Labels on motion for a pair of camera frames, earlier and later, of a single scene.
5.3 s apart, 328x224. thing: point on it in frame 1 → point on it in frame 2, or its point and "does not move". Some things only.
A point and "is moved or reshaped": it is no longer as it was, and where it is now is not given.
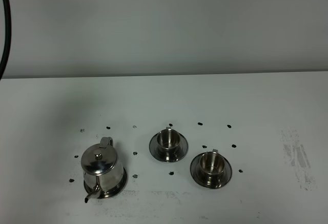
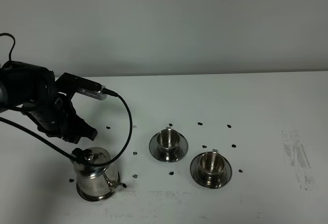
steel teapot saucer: (113, 191) → (93, 198)
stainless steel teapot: (101, 170) is moved or reshaped
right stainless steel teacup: (211, 163) does not move
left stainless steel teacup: (168, 141) does not move
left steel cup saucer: (183, 149) does not move
